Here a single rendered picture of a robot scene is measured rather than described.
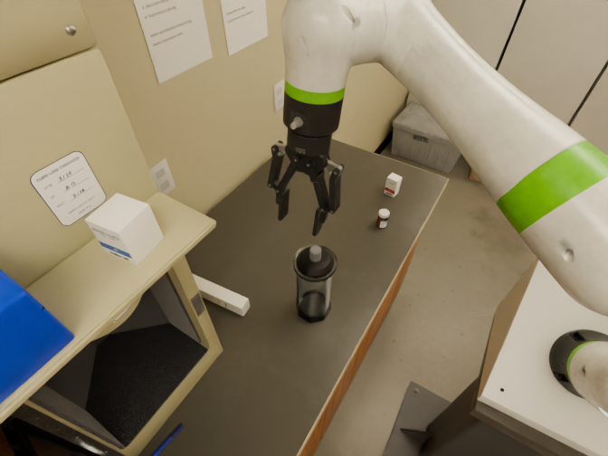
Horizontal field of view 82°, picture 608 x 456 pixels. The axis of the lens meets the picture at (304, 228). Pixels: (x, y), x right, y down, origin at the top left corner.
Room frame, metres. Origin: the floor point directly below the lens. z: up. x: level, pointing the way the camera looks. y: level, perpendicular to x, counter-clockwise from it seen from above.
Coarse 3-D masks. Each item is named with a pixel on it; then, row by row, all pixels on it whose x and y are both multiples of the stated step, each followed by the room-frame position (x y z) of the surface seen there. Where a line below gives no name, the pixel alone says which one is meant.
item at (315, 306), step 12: (336, 264) 0.51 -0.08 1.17; (312, 276) 0.47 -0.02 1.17; (324, 276) 0.47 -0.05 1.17; (300, 288) 0.49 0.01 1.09; (312, 288) 0.47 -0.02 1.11; (324, 288) 0.48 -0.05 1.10; (300, 300) 0.49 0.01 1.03; (312, 300) 0.47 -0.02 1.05; (324, 300) 0.48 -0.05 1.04; (312, 312) 0.47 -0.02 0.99; (324, 312) 0.49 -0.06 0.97
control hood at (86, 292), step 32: (160, 224) 0.32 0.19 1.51; (192, 224) 0.32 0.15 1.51; (96, 256) 0.27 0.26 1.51; (160, 256) 0.27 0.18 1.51; (32, 288) 0.22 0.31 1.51; (64, 288) 0.22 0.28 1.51; (96, 288) 0.22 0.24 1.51; (128, 288) 0.22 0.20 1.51; (64, 320) 0.18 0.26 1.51; (96, 320) 0.18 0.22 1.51; (64, 352) 0.15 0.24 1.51; (32, 384) 0.11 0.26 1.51; (0, 416) 0.09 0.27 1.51
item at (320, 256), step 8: (312, 248) 0.52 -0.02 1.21; (320, 248) 0.53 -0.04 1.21; (304, 256) 0.52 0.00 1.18; (312, 256) 0.51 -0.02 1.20; (320, 256) 0.51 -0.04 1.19; (328, 256) 0.52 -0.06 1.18; (304, 264) 0.50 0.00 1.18; (312, 264) 0.50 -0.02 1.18; (320, 264) 0.50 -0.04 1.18; (328, 264) 0.50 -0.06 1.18; (304, 272) 0.48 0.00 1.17; (312, 272) 0.48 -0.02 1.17; (320, 272) 0.48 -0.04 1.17
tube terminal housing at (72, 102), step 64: (64, 64) 0.36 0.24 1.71; (0, 128) 0.29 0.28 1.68; (64, 128) 0.33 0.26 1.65; (128, 128) 0.39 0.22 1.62; (0, 192) 0.26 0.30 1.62; (128, 192) 0.36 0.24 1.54; (0, 256) 0.23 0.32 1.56; (64, 256) 0.27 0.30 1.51; (192, 320) 0.38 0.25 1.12; (192, 384) 0.30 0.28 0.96; (128, 448) 0.15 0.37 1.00
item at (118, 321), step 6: (138, 300) 0.32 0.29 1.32; (132, 306) 0.30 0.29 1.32; (126, 312) 0.29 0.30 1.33; (120, 318) 0.28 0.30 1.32; (126, 318) 0.28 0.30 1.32; (114, 324) 0.27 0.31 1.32; (120, 324) 0.27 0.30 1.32; (102, 330) 0.26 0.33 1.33; (108, 330) 0.26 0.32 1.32; (102, 336) 0.25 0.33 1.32
